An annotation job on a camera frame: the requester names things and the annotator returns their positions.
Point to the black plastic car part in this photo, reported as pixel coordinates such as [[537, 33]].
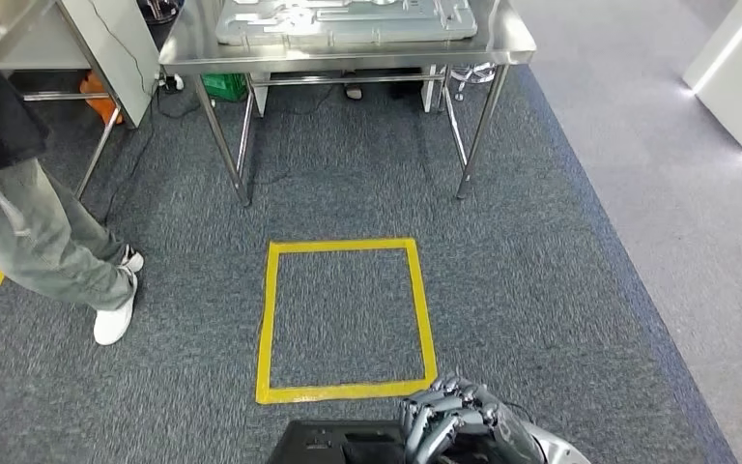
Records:
[[307, 442]]

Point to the grey metal fixture plate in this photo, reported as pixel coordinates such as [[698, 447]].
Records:
[[345, 25]]

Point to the steel side table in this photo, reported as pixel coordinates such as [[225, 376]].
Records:
[[6, 25]]

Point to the chrome stool base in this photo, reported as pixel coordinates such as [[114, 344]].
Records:
[[473, 73]]

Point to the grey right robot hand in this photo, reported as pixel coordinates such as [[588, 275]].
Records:
[[460, 423]]

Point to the white power strip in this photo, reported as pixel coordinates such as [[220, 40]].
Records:
[[176, 82]]

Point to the person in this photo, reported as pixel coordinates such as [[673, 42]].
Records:
[[353, 93], [25, 243]]

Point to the green plastic crate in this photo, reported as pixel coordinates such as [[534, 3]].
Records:
[[224, 88]]

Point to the orange object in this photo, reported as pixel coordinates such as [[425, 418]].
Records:
[[99, 96]]

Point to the yellow floor tape square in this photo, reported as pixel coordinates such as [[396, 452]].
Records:
[[345, 391]]

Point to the white panel board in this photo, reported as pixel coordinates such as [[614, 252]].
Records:
[[115, 51]]

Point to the stainless steel workbench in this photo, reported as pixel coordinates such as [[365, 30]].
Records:
[[345, 54]]

